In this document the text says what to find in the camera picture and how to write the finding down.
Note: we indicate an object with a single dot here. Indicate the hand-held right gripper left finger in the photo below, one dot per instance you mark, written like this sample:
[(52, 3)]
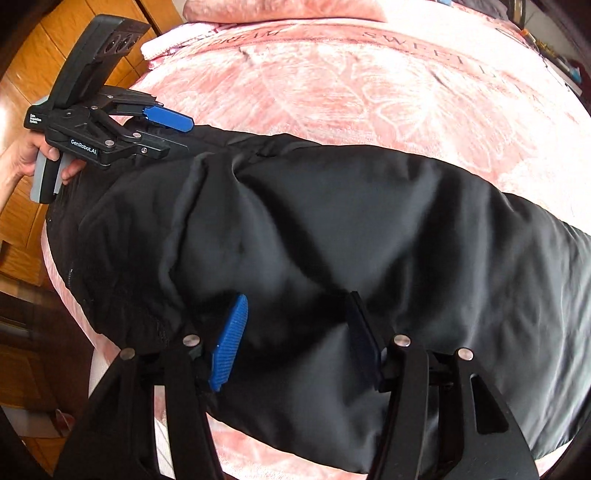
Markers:
[(228, 341)]

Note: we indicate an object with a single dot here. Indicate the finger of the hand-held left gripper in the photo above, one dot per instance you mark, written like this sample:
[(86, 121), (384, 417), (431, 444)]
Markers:
[(152, 147), (171, 119)]

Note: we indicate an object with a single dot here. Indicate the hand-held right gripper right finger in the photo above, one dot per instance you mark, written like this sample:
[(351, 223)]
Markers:
[(364, 339)]

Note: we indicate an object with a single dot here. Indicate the black jacket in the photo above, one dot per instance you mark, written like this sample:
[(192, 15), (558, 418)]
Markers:
[(323, 221)]

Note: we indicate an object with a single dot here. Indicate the person's left forearm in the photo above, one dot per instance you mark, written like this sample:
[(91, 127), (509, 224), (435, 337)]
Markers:
[(4, 196)]

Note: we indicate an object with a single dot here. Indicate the person's left hand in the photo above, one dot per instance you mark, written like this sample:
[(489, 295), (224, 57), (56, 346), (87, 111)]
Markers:
[(21, 157)]

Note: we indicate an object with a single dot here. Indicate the pink checked towel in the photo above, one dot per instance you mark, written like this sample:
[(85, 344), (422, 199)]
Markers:
[(161, 48)]

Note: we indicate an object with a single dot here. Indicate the folded pink quilt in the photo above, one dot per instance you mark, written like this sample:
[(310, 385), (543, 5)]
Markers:
[(277, 9)]

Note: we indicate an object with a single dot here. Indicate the wooden wardrobe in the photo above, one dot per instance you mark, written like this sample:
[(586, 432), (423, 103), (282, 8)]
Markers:
[(27, 240)]

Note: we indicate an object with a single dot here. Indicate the pink printed blanket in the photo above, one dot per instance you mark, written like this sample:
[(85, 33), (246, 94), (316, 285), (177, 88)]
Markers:
[(346, 83)]

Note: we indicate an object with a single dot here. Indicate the dark nightstand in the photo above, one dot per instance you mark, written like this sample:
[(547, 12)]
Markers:
[(565, 69)]

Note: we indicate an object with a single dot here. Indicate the brown bed frame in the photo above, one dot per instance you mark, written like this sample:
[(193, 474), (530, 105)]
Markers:
[(37, 350)]

